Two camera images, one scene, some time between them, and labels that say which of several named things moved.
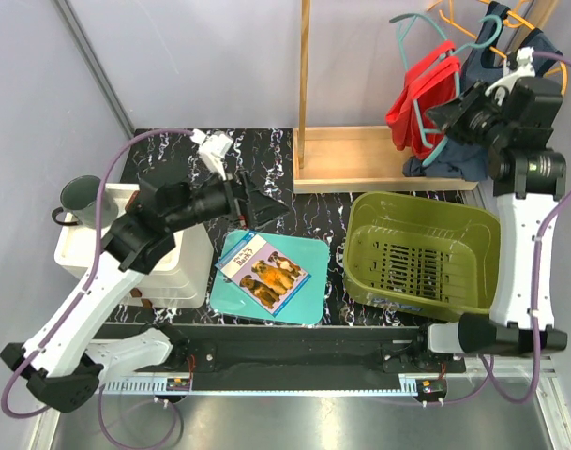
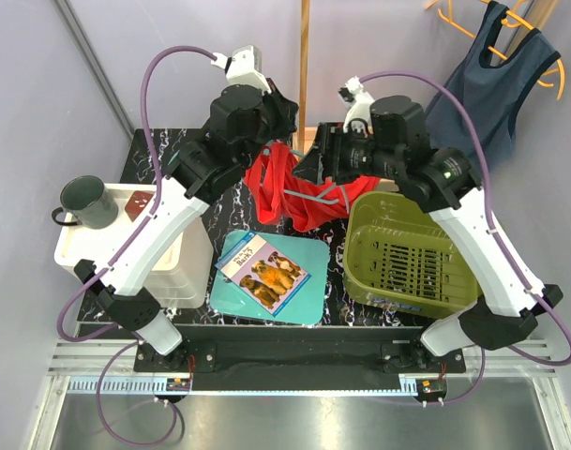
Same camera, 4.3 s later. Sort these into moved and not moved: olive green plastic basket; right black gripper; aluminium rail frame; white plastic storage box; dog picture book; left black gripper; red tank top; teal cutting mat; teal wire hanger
Moved: right black gripper; red tank top; teal wire hanger; left black gripper
Not moved: dog picture book; teal cutting mat; aluminium rail frame; white plastic storage box; olive green plastic basket
